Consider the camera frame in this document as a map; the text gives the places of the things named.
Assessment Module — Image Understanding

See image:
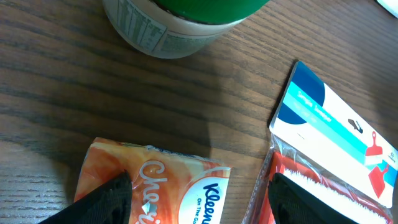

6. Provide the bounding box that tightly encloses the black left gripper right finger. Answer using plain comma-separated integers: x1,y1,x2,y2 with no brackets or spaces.
268,173,355,224

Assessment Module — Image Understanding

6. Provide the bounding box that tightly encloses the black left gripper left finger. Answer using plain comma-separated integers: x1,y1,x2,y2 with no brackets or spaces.
40,171,132,224

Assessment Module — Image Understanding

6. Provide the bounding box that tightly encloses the orange snack box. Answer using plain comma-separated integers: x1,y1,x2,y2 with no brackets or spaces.
75,138,231,223

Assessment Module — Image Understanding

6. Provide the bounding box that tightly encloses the red dustpan brush package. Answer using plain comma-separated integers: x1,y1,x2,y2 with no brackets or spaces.
243,61,397,223

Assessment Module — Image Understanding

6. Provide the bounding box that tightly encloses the green lid white jar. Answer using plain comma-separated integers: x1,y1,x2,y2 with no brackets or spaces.
103,0,268,59

